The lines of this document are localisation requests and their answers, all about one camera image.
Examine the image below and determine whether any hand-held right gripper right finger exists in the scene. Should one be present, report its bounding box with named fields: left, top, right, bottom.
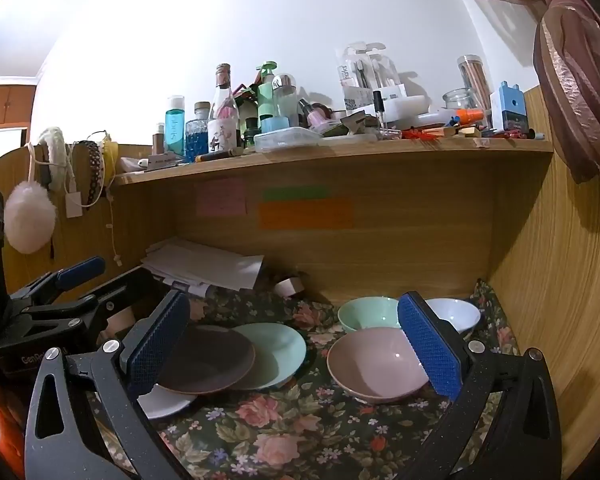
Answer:
left=396, top=290, right=567, bottom=480

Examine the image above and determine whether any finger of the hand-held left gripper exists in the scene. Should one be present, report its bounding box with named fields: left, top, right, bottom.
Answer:
left=9, top=255, right=107, bottom=312
left=81, top=271, right=182, bottom=332

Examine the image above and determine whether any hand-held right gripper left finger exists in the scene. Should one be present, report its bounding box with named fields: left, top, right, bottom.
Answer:
left=24, top=289, right=192, bottom=480

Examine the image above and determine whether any pink plate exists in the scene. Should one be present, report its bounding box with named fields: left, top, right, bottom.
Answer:
left=155, top=325, right=257, bottom=395

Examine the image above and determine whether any green plate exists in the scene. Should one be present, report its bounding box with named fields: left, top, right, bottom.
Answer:
left=227, top=322, right=307, bottom=391

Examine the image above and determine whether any person's left forearm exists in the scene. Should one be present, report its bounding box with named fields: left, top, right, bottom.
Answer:
left=0, top=380, right=28, bottom=477

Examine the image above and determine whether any white bowl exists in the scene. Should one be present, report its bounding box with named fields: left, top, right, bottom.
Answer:
left=424, top=298, right=482, bottom=335

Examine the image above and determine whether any white plate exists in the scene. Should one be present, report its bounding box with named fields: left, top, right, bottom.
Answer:
left=136, top=382, right=198, bottom=420

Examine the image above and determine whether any pink bowl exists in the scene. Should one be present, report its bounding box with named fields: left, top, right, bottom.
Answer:
left=327, top=327, right=431, bottom=405

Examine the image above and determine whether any white fluffy pom pom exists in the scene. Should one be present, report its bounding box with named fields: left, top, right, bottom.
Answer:
left=4, top=182, right=57, bottom=255

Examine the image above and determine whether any green bowl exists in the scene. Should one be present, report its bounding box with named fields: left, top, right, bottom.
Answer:
left=337, top=296, right=404, bottom=333

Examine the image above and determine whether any stack of white papers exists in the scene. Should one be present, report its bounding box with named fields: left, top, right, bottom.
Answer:
left=140, top=239, right=266, bottom=293

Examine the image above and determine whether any black beaded headband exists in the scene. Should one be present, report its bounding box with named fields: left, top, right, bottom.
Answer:
left=72, top=140, right=104, bottom=207

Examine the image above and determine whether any yellow headband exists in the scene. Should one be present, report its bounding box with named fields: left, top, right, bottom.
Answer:
left=102, top=132, right=122, bottom=182

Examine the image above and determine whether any white fluffy headband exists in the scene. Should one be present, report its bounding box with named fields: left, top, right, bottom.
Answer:
left=36, top=127, right=69, bottom=192

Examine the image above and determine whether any floral tablecloth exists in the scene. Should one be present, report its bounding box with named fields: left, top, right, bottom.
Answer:
left=95, top=277, right=523, bottom=480

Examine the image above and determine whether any pink sticky note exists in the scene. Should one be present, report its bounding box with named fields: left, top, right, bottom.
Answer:
left=196, top=177, right=247, bottom=217

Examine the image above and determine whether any teal liquid plastic bottle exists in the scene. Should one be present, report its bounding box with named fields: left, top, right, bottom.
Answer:
left=165, top=95, right=186, bottom=158

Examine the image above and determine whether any blue liquid glass bottle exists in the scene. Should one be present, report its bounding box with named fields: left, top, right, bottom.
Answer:
left=185, top=102, right=212, bottom=162

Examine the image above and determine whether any black marker pen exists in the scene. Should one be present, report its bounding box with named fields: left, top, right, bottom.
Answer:
left=195, top=147, right=244, bottom=164

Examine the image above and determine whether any orange sticky note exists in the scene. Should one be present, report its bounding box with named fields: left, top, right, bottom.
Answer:
left=258, top=199, right=355, bottom=230

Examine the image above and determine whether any green sticky note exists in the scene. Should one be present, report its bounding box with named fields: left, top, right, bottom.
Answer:
left=262, top=186, right=329, bottom=201

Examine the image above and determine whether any tall glass bottle pink print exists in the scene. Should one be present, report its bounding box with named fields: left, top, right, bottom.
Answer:
left=207, top=63, right=241, bottom=154

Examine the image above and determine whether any wooden shelf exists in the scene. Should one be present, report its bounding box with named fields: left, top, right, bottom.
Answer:
left=111, top=137, right=555, bottom=186

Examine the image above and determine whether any clear plastic lidded box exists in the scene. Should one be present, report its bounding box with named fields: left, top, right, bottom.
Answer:
left=253, top=127, right=327, bottom=154

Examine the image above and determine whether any white cardboard box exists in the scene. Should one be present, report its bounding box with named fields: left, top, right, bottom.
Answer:
left=384, top=94, right=432, bottom=124

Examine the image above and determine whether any clear nail polish bottle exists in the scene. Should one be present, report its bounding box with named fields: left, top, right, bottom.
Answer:
left=372, top=90, right=389, bottom=132

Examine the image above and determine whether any empty glass jar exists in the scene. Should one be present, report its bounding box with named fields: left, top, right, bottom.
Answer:
left=442, top=88, right=477, bottom=112

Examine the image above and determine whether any blue pencil sharpener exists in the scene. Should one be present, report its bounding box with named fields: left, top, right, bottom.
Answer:
left=490, top=81, right=529, bottom=134

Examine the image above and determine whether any green pump bottle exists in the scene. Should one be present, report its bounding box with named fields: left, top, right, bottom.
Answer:
left=256, top=61, right=279, bottom=122

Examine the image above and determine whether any pink nail polish bottle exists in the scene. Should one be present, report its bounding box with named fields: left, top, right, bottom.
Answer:
left=305, top=102, right=327, bottom=131

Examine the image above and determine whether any clear bottle silver cap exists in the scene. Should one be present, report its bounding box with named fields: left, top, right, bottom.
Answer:
left=272, top=73, right=301, bottom=129

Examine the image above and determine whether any clear jar of pencils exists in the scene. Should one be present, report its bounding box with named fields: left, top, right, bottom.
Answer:
left=456, top=55, right=492, bottom=112

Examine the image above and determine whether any clear brush package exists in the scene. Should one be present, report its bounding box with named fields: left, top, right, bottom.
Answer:
left=367, top=51, right=407, bottom=102
left=336, top=44, right=374, bottom=112

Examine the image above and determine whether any brown curtain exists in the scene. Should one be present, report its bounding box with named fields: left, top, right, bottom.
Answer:
left=425, top=0, right=600, bottom=184

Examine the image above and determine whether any wooden wall cabinet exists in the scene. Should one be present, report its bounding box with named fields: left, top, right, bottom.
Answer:
left=0, top=76, right=37, bottom=129

